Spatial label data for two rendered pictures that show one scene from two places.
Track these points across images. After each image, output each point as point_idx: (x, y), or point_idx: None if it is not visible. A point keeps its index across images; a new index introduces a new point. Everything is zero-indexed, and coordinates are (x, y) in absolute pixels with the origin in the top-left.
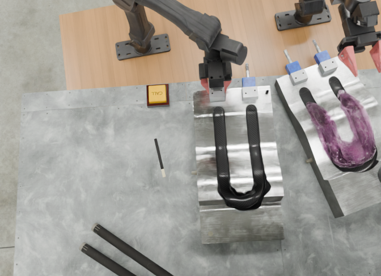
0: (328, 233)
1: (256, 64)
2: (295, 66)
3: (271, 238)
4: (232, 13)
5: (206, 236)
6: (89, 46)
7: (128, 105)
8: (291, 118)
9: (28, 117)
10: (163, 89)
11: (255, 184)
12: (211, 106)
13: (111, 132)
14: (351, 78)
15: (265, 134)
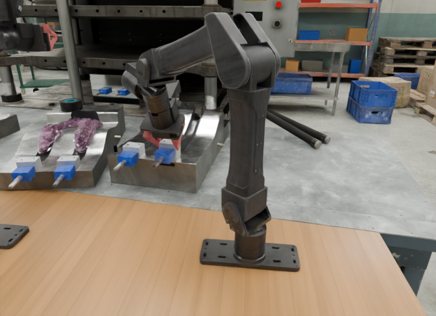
0: (136, 126)
1: (96, 206)
2: (62, 168)
3: None
4: (68, 267)
5: (224, 121)
6: (351, 279)
7: (281, 202)
8: (105, 159)
9: (429, 216)
10: None
11: None
12: (181, 153)
13: (303, 187)
14: (19, 158)
15: (141, 137)
